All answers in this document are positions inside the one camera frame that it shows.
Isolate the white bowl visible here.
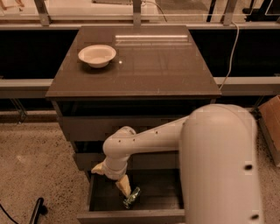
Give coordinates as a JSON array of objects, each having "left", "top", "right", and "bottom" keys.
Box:
[{"left": 78, "top": 45, "right": 116, "bottom": 68}]

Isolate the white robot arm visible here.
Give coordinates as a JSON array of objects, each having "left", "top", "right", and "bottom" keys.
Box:
[{"left": 91, "top": 104, "right": 264, "bottom": 224}]

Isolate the grey drawer cabinet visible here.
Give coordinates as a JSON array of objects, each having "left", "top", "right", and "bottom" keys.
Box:
[{"left": 45, "top": 24, "right": 222, "bottom": 224}]

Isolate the white cable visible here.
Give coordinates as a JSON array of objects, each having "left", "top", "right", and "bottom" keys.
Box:
[{"left": 218, "top": 20, "right": 240, "bottom": 91}]

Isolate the grey drawer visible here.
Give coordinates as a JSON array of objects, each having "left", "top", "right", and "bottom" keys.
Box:
[
  {"left": 74, "top": 141, "right": 179, "bottom": 171},
  {"left": 77, "top": 169, "right": 185, "bottom": 224},
  {"left": 56, "top": 99, "right": 214, "bottom": 143}
]

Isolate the green can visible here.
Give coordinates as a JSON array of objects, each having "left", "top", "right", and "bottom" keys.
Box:
[{"left": 123, "top": 186, "right": 141, "bottom": 209}]

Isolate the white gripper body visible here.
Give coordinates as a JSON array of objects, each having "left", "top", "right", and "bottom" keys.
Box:
[{"left": 102, "top": 157, "right": 128, "bottom": 180}]

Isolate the bottom grey drawer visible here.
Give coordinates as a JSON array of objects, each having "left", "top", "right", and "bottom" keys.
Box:
[{"left": 77, "top": 169, "right": 185, "bottom": 224}]

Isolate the middle grey drawer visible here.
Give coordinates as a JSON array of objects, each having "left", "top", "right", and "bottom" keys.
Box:
[{"left": 74, "top": 141, "right": 179, "bottom": 171}]

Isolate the black cable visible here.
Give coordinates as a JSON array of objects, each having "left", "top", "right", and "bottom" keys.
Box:
[{"left": 0, "top": 204, "right": 19, "bottom": 224}]

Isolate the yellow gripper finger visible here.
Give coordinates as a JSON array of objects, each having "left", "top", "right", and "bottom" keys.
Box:
[
  {"left": 115, "top": 175, "right": 131, "bottom": 197},
  {"left": 91, "top": 163, "right": 104, "bottom": 175}
]

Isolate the top grey drawer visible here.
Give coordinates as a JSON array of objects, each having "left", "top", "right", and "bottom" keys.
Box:
[{"left": 56, "top": 99, "right": 214, "bottom": 143}]

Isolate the black stand foot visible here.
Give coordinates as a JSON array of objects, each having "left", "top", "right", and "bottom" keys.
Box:
[{"left": 29, "top": 198, "right": 48, "bottom": 224}]

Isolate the cardboard box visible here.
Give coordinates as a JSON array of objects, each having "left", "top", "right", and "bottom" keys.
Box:
[{"left": 259, "top": 95, "right": 280, "bottom": 167}]

